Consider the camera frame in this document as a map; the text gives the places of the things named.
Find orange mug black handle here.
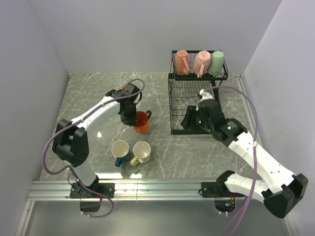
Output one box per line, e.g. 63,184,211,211
132,110,152,134

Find pale green cup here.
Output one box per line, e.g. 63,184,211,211
208,51,224,76

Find pink faceted mug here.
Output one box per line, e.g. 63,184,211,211
192,51,211,78

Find salmon flower mug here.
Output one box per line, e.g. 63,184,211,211
175,50,190,75

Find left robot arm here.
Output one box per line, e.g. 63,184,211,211
52,82,143,198

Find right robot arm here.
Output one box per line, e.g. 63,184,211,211
181,99,308,218

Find blue faceted mug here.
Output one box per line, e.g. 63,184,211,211
111,140,131,167

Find yellow faceted mug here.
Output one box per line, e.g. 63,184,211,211
130,141,151,166

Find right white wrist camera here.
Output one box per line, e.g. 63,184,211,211
196,89,214,111

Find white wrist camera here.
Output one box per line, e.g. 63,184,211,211
105,87,127,98
196,89,214,111

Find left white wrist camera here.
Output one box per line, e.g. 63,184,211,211
105,87,127,98

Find black wire dish rack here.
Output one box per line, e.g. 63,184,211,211
168,50,228,135

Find aluminium side rail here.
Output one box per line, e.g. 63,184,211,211
235,73,258,136

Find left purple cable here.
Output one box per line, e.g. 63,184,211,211
43,78,146,219

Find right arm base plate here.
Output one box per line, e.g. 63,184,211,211
198,181,244,198

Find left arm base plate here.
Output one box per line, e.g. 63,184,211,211
69,182,115,199

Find aluminium front rail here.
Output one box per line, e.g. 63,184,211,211
27,178,287,202

